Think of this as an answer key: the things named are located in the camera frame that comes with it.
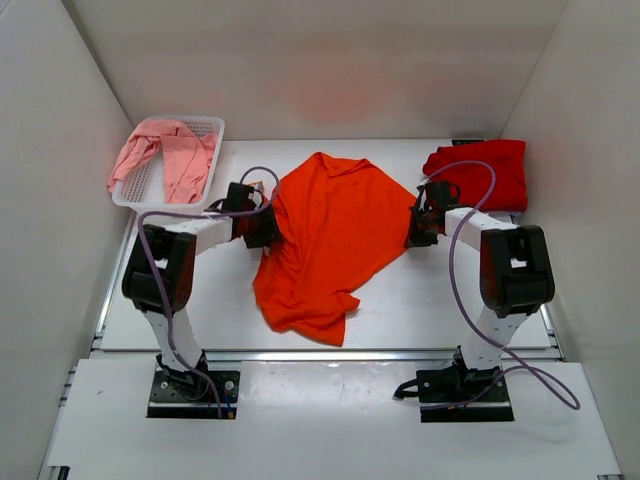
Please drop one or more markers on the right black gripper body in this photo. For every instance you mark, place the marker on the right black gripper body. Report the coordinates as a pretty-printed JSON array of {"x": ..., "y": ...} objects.
[{"x": 419, "y": 231}]

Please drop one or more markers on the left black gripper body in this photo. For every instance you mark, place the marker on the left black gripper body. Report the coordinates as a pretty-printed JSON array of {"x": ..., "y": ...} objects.
[{"x": 260, "y": 229}]

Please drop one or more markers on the orange t shirt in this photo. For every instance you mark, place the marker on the orange t shirt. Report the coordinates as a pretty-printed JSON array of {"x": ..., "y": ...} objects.
[{"x": 342, "y": 221}]

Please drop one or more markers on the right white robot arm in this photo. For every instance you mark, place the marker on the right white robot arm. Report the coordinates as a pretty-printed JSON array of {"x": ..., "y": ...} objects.
[{"x": 515, "y": 278}]

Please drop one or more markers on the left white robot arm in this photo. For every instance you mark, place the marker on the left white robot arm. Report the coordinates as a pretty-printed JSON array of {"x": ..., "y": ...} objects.
[{"x": 159, "y": 276}]

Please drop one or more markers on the red folded t shirt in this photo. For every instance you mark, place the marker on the red folded t shirt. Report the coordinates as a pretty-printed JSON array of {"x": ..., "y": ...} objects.
[{"x": 466, "y": 166}]

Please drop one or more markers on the pink t shirt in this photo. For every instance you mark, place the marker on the pink t shirt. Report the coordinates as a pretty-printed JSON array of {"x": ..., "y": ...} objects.
[{"x": 187, "y": 157}]

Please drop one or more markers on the white plastic basket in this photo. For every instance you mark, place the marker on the white plastic basket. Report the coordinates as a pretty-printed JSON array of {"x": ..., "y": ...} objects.
[{"x": 143, "y": 189}]

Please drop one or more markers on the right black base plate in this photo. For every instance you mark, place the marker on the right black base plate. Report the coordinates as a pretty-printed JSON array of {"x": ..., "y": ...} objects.
[{"x": 457, "y": 394}]

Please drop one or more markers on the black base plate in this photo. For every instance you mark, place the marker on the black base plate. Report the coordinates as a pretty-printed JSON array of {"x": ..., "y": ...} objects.
[
  {"x": 457, "y": 394},
  {"x": 183, "y": 395}
]

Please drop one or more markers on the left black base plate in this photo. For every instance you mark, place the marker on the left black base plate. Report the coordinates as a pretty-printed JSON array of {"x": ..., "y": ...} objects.
[{"x": 183, "y": 395}]

